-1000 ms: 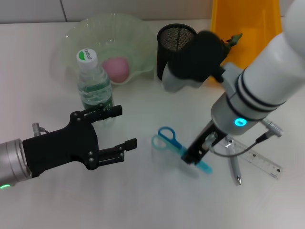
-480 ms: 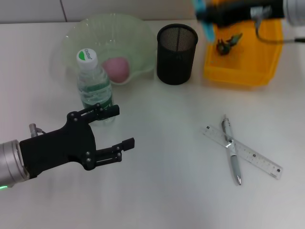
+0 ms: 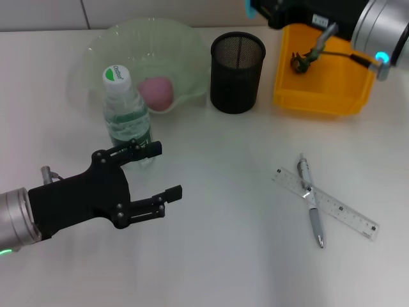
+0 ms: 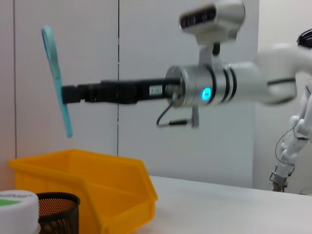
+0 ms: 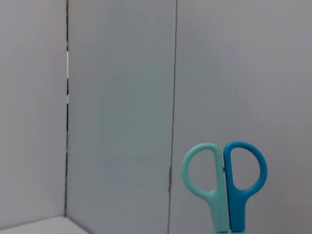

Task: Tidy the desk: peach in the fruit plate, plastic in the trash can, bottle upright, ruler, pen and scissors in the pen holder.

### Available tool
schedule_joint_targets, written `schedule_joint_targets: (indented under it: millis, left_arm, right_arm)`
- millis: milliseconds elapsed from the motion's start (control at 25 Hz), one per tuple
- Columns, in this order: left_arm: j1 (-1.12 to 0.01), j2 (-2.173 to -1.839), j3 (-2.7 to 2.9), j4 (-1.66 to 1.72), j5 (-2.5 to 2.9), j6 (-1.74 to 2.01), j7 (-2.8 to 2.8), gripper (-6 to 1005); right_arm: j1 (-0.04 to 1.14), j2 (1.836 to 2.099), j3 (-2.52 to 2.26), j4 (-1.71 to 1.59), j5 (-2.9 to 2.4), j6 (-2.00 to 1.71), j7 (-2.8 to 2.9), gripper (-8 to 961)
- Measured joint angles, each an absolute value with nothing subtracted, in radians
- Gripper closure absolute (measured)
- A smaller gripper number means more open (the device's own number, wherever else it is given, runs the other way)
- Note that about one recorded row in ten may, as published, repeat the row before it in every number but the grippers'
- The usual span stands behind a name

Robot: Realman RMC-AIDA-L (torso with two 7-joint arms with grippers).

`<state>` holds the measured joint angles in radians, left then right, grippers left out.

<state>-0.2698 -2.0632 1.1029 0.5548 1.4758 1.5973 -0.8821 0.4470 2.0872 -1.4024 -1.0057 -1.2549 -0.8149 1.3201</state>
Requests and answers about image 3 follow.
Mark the black mesh pen holder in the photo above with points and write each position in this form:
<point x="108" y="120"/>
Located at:
<point x="236" y="86"/>

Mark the silver ballpoint pen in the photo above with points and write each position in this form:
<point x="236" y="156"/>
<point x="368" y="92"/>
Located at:
<point x="316" y="220"/>

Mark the yellow plastic bin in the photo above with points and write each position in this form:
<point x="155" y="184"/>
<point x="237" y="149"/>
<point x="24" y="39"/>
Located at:
<point x="319" y="92"/>

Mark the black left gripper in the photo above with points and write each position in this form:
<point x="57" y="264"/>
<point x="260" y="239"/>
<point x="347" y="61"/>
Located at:
<point x="80" y="198"/>

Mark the clear plastic ruler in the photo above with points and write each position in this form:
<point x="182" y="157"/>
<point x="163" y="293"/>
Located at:
<point x="345" y="211"/>

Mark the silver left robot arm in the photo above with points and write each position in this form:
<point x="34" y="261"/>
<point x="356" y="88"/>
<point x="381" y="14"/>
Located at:
<point x="16" y="217"/>

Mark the green glass fruit plate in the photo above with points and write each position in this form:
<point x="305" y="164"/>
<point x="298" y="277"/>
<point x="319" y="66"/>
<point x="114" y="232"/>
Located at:
<point x="153" y="44"/>

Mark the small green toy figure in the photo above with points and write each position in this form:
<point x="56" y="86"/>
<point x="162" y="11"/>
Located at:
<point x="300" y="64"/>

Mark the clear green-label water bottle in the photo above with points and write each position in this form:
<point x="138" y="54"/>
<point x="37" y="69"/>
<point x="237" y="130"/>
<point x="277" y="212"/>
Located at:
<point x="126" y="112"/>

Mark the pink peach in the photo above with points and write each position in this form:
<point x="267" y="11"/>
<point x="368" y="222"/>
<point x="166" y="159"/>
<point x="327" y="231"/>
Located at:
<point x="158" y="92"/>

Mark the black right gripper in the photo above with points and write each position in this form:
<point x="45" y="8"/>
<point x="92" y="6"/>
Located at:
<point x="297" y="11"/>

